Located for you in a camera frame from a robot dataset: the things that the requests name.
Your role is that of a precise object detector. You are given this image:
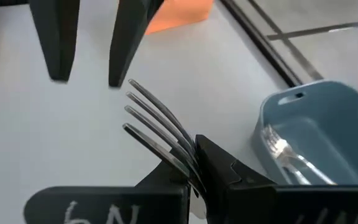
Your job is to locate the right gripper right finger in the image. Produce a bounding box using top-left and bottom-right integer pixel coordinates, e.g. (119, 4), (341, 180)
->
(195, 134), (358, 224)

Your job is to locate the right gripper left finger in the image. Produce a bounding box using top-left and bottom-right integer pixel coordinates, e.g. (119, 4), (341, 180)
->
(23, 161), (192, 224)

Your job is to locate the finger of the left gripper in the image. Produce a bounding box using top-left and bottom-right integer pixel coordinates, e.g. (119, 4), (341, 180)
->
(108, 0), (165, 88)
(29, 0), (81, 82)

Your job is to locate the orange white handled fork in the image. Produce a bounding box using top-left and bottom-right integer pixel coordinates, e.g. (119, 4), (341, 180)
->
(261, 124), (338, 186)
(281, 163), (313, 187)
(122, 78), (208, 218)

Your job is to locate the teal plastic bin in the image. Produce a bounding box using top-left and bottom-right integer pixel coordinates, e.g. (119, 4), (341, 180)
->
(250, 80), (358, 187)

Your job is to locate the orange translucent plastic bin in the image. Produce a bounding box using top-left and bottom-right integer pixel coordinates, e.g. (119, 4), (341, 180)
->
(144, 0), (214, 35)

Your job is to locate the grey table mat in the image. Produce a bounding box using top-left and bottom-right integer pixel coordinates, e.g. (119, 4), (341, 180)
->
(0, 0), (291, 224)

